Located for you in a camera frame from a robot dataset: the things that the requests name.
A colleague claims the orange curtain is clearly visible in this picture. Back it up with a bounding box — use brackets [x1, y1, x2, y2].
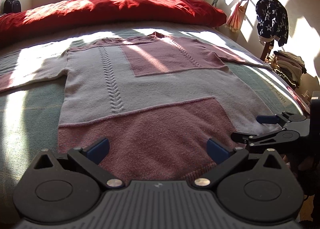
[225, 0, 257, 33]

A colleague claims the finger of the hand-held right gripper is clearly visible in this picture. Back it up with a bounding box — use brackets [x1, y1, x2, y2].
[256, 111, 292, 128]
[231, 131, 281, 153]

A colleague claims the black bag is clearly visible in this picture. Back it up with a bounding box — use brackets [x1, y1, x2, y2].
[3, 0, 22, 14]

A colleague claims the stack of folded clothes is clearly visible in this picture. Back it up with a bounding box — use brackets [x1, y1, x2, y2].
[271, 50, 307, 88]

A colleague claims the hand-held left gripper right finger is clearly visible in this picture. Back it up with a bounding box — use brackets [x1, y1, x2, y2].
[191, 138, 290, 189]

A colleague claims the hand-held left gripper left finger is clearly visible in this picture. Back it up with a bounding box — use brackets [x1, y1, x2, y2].
[34, 137, 125, 189]

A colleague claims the red quilt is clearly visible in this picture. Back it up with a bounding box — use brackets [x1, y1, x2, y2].
[0, 0, 227, 49]

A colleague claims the pink and white sweater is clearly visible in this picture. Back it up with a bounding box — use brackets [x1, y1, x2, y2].
[0, 31, 284, 182]

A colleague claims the navy star-print garment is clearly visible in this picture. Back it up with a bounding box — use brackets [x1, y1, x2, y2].
[255, 0, 289, 47]

